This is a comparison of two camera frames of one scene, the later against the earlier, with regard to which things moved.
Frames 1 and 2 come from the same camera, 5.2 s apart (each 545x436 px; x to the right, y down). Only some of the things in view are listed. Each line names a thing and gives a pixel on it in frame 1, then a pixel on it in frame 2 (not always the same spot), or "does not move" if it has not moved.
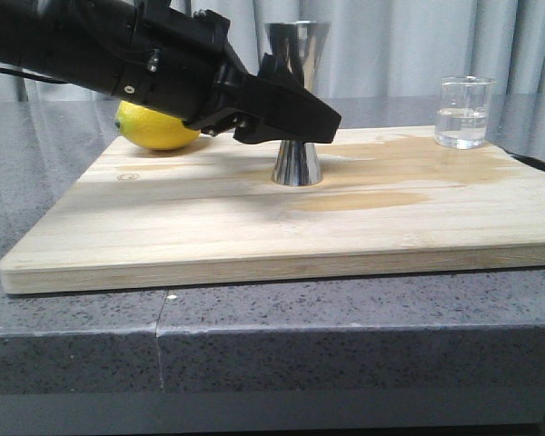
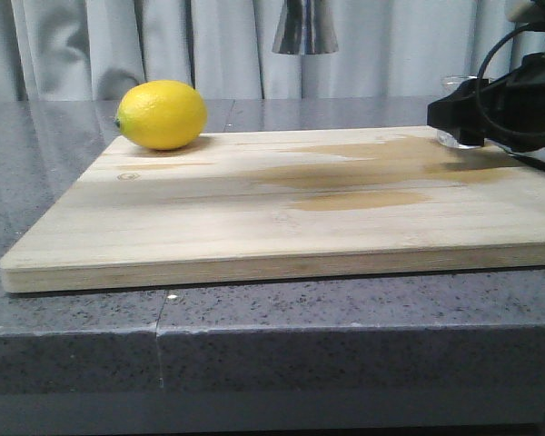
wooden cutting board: x=391 y=199 does not move
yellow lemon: x=153 y=128 does not move
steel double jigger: x=301 y=46 → x=305 y=27
